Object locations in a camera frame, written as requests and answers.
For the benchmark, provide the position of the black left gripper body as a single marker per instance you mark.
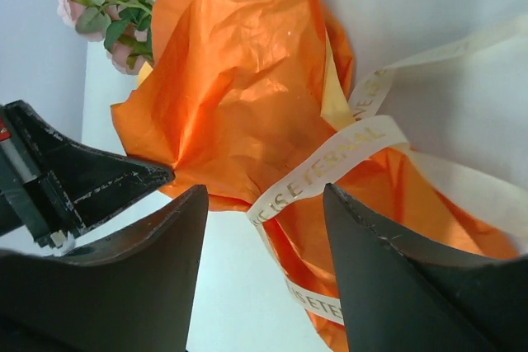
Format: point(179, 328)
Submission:
point(31, 195)

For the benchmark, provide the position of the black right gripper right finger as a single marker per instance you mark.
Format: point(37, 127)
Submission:
point(401, 291)

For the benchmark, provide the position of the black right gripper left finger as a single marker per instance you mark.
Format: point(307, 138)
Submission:
point(132, 290)

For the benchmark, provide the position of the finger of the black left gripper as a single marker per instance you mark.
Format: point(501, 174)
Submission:
point(100, 184)

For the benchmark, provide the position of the cream printed ribbon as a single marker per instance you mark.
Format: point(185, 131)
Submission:
point(361, 133)

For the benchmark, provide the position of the orange flower bouquet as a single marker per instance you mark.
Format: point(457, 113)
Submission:
point(229, 97)

